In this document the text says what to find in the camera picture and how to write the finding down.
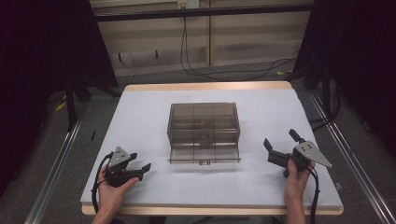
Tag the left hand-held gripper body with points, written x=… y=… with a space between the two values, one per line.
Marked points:
x=118 y=158

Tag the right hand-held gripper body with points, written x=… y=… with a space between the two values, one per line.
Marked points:
x=306 y=154

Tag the transparent brown drawer box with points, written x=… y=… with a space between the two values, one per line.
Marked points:
x=204 y=130

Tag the person's right hand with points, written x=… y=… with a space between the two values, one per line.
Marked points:
x=294 y=185

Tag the person's left hand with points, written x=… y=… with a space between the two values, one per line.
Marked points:
x=110 y=194

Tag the white table mat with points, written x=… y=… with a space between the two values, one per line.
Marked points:
x=149 y=124

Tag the black metal stand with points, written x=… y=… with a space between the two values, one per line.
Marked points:
x=71 y=105
x=326 y=87

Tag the wooden table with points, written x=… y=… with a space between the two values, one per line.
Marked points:
x=202 y=211

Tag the yellow floor tape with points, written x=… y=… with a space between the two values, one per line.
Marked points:
x=60 y=106

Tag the black curtain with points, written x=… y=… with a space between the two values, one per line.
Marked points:
x=37 y=62
x=361 y=62

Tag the black horizontal bar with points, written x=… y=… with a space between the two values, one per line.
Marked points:
x=202 y=12

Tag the aluminium floor rail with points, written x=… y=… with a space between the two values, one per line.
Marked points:
x=53 y=174
x=355 y=168

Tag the white wall socket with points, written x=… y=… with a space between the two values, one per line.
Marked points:
x=187 y=3

